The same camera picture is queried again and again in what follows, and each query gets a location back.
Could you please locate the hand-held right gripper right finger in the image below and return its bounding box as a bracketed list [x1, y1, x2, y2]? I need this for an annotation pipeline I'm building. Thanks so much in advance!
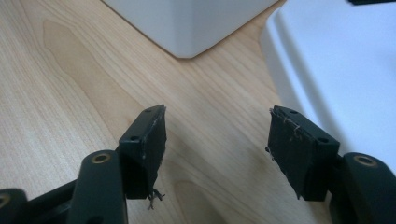
[265, 105, 341, 202]

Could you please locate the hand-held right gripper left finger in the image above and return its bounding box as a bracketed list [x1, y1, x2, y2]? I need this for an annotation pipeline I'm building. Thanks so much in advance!
[118, 104, 168, 210]

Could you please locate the white plastic storage box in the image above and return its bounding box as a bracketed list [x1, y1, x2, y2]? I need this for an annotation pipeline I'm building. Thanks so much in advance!
[259, 0, 396, 175]

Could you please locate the white storage box base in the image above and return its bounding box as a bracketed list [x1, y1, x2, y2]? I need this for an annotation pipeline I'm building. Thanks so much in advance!
[102, 0, 280, 60]

